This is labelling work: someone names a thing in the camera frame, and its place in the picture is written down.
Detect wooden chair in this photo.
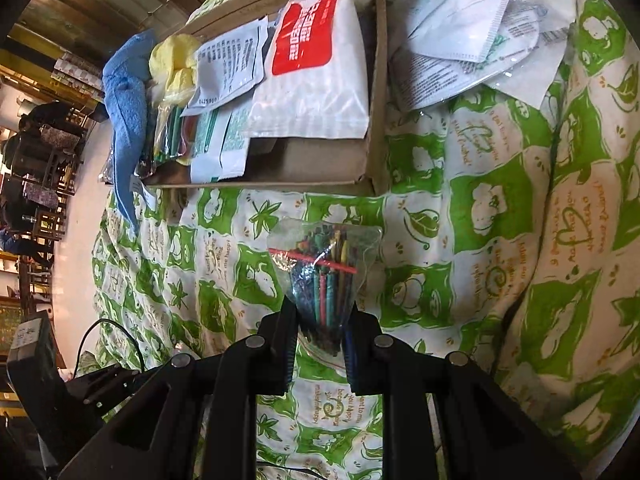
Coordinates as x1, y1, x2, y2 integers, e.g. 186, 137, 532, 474
22, 125, 86, 196

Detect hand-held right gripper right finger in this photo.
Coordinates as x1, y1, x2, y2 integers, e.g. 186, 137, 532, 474
342, 305, 583, 480

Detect yellow towel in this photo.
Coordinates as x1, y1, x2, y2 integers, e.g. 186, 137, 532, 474
149, 34, 201, 106

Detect white packet with black text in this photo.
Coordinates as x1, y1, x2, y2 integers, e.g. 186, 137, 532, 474
179, 17, 268, 118

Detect green printed blanket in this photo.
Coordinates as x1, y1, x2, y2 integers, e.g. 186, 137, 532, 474
92, 0, 640, 480

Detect black cable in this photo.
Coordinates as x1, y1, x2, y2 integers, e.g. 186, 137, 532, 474
75, 317, 146, 376

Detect white packet with red label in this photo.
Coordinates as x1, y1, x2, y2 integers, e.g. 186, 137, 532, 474
247, 0, 396, 141

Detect white printed packet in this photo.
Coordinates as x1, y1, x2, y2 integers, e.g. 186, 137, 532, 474
190, 95, 256, 183

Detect bag of colourful sticks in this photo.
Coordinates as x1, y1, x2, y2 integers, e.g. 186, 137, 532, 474
267, 217, 383, 361
152, 87, 201, 166

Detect printed long boxes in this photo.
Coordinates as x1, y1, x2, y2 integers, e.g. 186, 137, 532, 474
50, 50, 108, 111

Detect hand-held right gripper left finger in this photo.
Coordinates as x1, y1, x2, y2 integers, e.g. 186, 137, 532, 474
57, 295, 301, 480

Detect blue towel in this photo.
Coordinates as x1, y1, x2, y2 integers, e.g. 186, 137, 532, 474
102, 30, 161, 241

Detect white face mask packet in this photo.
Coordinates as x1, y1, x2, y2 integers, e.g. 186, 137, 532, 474
387, 0, 576, 111
400, 0, 513, 63

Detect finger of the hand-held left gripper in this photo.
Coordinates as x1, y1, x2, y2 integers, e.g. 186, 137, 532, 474
84, 370, 147, 414
65, 363, 124, 397

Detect cardboard box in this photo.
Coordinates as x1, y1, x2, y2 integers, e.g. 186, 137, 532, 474
142, 0, 391, 198

